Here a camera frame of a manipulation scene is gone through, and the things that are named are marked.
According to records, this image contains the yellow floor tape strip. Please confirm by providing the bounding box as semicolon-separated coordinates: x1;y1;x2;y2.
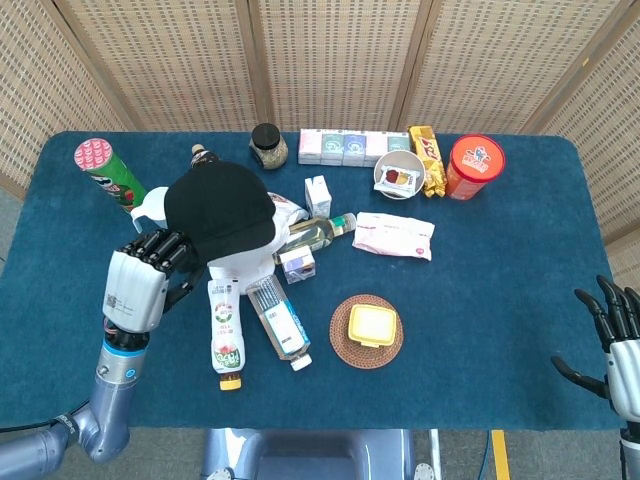
491;429;512;480

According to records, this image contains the green chips tube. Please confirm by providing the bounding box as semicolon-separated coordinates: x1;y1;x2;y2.
73;138;149;215

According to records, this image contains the white red printed packet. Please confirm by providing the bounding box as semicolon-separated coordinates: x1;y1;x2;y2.
267;191;311;237

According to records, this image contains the pale blue white mug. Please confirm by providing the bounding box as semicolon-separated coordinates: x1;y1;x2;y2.
130;186;172;234

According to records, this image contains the teal small box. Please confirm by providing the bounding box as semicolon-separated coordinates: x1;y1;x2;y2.
320;131;345;167

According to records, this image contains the white small drink carton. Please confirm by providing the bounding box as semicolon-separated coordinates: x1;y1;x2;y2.
304;175;334;220

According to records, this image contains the white yoghurt bottle yellow cap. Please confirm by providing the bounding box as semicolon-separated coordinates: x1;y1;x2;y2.
206;278;248;392

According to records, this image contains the blue cable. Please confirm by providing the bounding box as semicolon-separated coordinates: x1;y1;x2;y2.
477;430;492;480

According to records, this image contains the purple small drink carton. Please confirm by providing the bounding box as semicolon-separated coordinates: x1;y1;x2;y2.
278;245;318;286

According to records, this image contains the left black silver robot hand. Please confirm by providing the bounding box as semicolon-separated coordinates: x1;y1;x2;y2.
101;228;207;335

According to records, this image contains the clear water bottle blue label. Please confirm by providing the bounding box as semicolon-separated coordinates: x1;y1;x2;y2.
245;273;314;372

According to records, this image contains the white round bowl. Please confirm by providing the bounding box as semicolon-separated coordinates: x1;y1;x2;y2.
373;150;427;201

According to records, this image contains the blue tablecloth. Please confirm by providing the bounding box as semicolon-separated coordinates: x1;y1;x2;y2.
0;130;624;432

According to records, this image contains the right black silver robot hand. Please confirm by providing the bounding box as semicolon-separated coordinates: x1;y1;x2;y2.
550;274;640;427

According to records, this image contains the clear glass bottle green cap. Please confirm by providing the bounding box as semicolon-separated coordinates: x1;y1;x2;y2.
272;212;358;265

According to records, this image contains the dark drink bottle brown cap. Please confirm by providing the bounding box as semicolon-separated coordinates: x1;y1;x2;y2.
189;144;222;172

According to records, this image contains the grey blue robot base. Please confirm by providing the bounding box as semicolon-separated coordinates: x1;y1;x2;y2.
201;428;417;480

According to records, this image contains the pink white tissue pack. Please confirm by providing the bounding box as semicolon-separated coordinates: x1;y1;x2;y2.
351;211;436;263

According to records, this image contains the black baseball cap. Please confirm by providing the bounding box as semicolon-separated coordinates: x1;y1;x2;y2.
163;160;278;275

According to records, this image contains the yellow snack bag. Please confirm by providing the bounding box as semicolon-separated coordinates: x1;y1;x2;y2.
407;124;448;199

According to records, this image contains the bamboo folding screen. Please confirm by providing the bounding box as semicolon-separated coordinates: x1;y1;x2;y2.
0;0;640;291

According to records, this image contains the pink white small box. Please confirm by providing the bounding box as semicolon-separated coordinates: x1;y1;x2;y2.
298;128;323;166

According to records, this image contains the white red snack packet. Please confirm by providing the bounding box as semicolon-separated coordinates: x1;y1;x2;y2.
373;166;420;195

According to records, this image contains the blue small box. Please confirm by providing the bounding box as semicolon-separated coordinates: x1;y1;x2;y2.
342;132;368;168

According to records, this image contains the glass jar black lid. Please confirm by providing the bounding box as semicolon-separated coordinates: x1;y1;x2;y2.
249;122;290;171

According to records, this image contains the orange canister with lid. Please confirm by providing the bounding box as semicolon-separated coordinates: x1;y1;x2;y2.
444;133;507;201

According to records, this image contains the brown woven round coaster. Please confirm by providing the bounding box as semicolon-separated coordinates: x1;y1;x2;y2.
329;293;405;371

